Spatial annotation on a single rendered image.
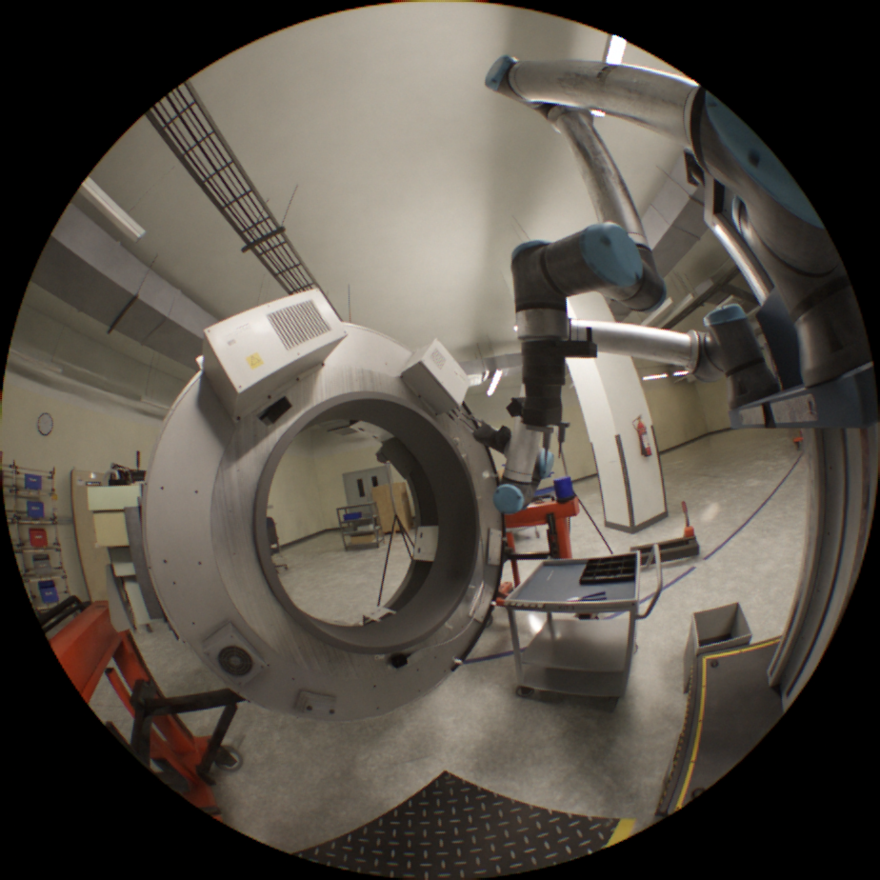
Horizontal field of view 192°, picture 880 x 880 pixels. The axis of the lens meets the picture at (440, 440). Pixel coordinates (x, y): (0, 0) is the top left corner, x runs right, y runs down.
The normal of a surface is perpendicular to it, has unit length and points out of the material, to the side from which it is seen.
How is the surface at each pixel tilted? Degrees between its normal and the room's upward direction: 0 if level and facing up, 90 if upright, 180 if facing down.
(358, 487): 90
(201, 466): 90
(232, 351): 90
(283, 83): 180
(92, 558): 90
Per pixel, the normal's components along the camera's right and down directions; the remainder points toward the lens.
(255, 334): 0.73, -0.25
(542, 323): -0.37, 0.25
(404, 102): 0.19, 0.97
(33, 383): 0.98, -0.20
